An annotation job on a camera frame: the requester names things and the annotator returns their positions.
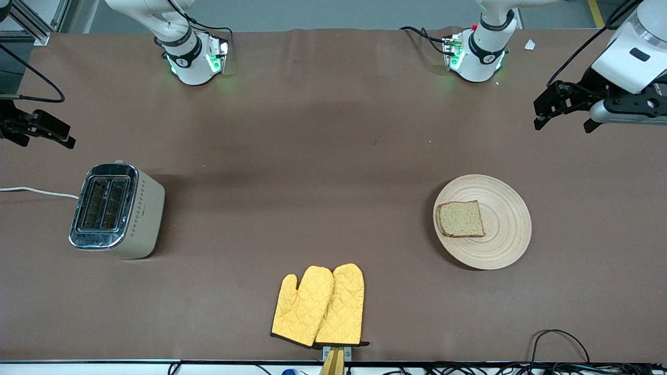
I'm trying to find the round wooden plate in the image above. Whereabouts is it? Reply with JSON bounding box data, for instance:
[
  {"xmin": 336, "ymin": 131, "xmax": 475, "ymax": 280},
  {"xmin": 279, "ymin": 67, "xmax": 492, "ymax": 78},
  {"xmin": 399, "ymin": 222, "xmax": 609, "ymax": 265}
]
[{"xmin": 433, "ymin": 174, "xmax": 533, "ymax": 271}]

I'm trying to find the brown toast slice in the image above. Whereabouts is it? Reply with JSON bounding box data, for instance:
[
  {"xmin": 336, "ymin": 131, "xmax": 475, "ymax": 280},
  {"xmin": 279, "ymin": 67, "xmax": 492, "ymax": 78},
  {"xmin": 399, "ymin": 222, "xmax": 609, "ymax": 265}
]
[{"xmin": 437, "ymin": 200, "xmax": 486, "ymax": 239}]

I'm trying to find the beige chrome two-slot toaster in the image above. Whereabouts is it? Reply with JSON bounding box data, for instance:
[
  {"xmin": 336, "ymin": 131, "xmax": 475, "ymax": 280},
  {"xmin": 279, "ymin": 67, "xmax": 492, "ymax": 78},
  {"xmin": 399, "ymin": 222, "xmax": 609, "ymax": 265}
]
[{"xmin": 69, "ymin": 163, "xmax": 166, "ymax": 260}]

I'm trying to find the yellow quilted oven mitt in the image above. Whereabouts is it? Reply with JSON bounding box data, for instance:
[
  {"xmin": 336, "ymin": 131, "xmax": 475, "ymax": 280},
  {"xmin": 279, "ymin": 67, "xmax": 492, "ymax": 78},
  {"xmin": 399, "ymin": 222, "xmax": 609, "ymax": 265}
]
[
  {"xmin": 270, "ymin": 266, "xmax": 335, "ymax": 348},
  {"xmin": 314, "ymin": 263, "xmax": 370, "ymax": 347}
]

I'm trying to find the black left arm wrist cable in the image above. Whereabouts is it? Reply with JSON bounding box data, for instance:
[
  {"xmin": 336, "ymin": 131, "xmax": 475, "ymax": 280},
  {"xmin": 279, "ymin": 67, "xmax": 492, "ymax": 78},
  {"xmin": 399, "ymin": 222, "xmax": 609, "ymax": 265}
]
[{"xmin": 547, "ymin": 0, "xmax": 643, "ymax": 87}]

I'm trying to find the black arm wrist cable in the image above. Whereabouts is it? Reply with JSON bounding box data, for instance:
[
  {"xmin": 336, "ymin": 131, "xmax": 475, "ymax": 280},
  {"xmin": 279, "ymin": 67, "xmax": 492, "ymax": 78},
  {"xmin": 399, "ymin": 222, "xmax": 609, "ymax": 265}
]
[
  {"xmin": 547, "ymin": 0, "xmax": 643, "ymax": 87},
  {"xmin": 0, "ymin": 44, "xmax": 66, "ymax": 104}
]

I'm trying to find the black right arm wrist cable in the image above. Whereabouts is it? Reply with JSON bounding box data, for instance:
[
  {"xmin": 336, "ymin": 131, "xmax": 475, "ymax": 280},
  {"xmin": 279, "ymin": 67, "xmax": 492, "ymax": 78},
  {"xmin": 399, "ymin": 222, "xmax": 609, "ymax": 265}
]
[{"xmin": 0, "ymin": 44, "xmax": 66, "ymax": 104}]

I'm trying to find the white toaster power cord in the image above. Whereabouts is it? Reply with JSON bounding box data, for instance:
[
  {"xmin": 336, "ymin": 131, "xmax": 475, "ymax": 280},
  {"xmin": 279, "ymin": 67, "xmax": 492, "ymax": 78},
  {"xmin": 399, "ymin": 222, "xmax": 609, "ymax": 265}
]
[{"xmin": 0, "ymin": 186, "xmax": 80, "ymax": 200}]

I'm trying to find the black left arm base cable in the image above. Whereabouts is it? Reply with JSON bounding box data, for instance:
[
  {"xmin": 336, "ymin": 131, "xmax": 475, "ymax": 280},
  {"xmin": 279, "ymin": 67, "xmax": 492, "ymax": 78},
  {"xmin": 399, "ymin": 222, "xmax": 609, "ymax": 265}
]
[{"xmin": 399, "ymin": 26, "xmax": 450, "ymax": 56}]

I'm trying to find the black looped cable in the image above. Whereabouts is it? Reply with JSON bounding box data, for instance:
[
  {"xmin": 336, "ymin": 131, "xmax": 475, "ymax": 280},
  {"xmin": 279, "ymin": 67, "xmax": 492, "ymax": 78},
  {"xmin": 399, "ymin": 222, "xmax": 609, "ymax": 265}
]
[{"xmin": 531, "ymin": 329, "xmax": 592, "ymax": 364}]

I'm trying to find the black cable bundle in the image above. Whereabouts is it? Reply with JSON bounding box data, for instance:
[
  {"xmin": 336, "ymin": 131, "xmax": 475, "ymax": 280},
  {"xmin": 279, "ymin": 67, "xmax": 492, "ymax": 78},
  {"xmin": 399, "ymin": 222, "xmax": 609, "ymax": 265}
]
[{"xmin": 383, "ymin": 361, "xmax": 667, "ymax": 375}]

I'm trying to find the wooden stick with metal bracket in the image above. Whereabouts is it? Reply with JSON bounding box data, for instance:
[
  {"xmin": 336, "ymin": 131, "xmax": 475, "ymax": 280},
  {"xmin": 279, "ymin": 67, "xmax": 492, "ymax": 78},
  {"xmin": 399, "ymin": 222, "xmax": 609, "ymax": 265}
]
[{"xmin": 319, "ymin": 345, "xmax": 352, "ymax": 375}]

